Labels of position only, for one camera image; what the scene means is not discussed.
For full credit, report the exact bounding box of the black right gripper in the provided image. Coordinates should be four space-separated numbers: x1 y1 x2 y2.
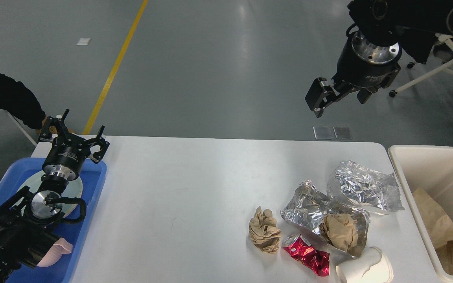
304 31 402 118

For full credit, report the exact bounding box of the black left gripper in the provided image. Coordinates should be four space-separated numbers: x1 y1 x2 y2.
38 109 110 181

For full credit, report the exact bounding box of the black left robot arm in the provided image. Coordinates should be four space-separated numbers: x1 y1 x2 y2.
0 110 109 283

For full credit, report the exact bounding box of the crushed red can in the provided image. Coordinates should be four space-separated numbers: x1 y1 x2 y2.
282 234 330 277

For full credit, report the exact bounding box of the silver foil bag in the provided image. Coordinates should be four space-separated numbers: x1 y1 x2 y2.
280 180 370 258

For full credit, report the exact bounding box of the pink mug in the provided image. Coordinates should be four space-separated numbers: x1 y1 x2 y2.
37 237 74 268

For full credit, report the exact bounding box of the blue plastic tray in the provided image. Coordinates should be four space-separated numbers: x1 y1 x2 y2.
0 158 107 283

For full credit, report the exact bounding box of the large brown paper bag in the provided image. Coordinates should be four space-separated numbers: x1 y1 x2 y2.
413 189 453 253

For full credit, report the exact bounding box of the crumpled brown paper ball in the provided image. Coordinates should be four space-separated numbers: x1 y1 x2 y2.
248 206 282 254

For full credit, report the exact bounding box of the tan boot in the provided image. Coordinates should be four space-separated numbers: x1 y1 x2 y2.
37 116 77 137

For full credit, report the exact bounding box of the silver foil wrapper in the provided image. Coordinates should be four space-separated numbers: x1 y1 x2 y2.
326 160 405 215

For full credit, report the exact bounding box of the person in black left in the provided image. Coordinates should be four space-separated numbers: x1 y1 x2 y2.
0 73 46 130

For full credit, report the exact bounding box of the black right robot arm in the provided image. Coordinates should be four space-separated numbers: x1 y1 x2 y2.
305 0 453 118

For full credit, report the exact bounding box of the left clear floor plate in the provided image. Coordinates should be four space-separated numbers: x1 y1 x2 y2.
313 127 333 140

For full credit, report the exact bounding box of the right clear floor plate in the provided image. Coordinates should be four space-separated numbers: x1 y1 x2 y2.
333 127 353 140

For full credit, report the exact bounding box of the beige plastic bin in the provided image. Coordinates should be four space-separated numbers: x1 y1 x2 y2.
388 145 453 283

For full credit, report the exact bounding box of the white floor tag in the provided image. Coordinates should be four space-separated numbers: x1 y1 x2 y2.
76 38 92 46

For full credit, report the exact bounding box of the white paper cup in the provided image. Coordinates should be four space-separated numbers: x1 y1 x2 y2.
335 246 394 283

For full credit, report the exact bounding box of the crumpled paper in foil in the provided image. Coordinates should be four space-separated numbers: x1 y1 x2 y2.
319 213 359 252

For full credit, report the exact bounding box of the clear floor plate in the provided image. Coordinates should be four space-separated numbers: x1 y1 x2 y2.
333 127 353 140
313 127 333 140

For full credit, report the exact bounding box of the black jacket on chair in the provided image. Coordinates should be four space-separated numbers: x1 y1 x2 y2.
399 28 438 64

